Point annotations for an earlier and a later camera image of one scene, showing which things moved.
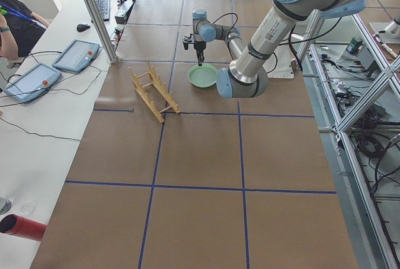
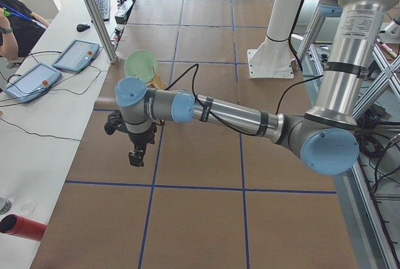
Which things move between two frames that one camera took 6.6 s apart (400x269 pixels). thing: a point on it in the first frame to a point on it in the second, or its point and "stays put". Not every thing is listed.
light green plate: x=202 y=76 to x=139 y=64
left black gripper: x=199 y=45 to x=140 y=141
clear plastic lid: x=28 y=207 stays put
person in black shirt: x=20 y=29 stays put
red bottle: x=17 y=225 stays put
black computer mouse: x=81 y=27 stays put
